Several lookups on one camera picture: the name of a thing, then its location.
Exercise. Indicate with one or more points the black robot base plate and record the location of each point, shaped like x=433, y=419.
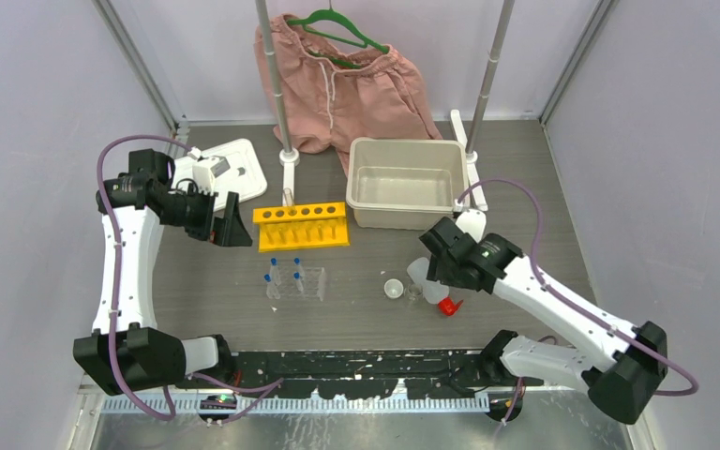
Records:
x=433, y=374

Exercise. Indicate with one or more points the white slotted cable duct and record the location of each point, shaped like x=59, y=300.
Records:
x=398, y=403

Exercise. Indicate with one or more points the small clear glass beaker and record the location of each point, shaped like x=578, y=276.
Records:
x=413, y=293

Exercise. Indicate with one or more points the pink fabric shorts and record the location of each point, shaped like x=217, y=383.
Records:
x=333, y=98

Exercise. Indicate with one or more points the beige plastic bin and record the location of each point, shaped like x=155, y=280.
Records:
x=404, y=184

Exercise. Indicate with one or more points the blue-capped small test tube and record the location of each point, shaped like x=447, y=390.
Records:
x=271, y=287

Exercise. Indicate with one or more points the metal rack pole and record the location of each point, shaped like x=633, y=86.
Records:
x=288, y=156
x=475, y=197

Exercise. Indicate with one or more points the yellow plastic test tube rack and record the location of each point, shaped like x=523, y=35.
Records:
x=303, y=226

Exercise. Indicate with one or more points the left metal rack pole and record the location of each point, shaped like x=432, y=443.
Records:
x=288, y=156

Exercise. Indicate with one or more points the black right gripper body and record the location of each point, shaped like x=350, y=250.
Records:
x=441, y=269

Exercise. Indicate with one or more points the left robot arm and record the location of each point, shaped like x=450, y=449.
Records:
x=125, y=348

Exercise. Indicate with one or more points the small white cup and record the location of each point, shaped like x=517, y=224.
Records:
x=393, y=288

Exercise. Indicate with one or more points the right metal rack pole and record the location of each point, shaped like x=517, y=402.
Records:
x=475, y=197

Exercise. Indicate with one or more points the green clothes hanger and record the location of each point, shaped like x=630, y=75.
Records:
x=359, y=39

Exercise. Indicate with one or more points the clear acrylic tube rack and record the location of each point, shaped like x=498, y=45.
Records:
x=315, y=282

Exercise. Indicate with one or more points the white plastic lid tray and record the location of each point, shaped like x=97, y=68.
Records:
x=229, y=167

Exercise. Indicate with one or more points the large clear glass test tube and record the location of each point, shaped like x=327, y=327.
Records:
x=287, y=197

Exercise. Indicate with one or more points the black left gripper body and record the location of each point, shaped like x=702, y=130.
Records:
x=192, y=211

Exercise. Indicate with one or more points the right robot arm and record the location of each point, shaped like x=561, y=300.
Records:
x=616, y=364

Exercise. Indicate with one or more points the white plastic squeeze bottle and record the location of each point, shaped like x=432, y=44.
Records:
x=435, y=293

